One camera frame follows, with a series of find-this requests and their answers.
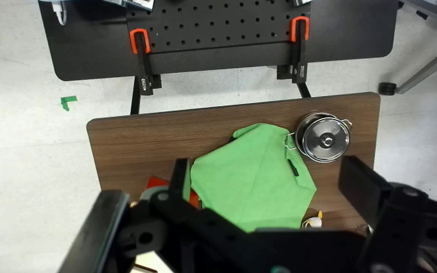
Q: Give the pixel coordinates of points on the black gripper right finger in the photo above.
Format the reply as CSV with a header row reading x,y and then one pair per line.
x,y
405,227

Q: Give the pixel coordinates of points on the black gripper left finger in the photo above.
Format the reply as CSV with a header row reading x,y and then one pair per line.
x,y
109,227

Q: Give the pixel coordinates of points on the green towel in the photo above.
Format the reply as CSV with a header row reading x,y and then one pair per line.
x,y
249,182

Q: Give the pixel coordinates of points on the steel pot with lid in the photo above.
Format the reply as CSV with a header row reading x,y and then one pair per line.
x,y
325,138

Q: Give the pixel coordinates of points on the green tape floor marker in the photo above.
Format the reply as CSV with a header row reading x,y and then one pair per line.
x,y
68,101

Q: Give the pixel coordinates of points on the grey metal stand leg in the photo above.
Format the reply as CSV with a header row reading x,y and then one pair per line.
x,y
425,65

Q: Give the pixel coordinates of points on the black base table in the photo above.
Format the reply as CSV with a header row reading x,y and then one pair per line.
x,y
91,45

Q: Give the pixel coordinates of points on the orange and black clamp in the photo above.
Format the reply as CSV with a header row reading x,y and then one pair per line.
x,y
299,30
140,42

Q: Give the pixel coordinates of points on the black perforated mounting board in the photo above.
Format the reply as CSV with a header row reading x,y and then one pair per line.
x,y
219,24

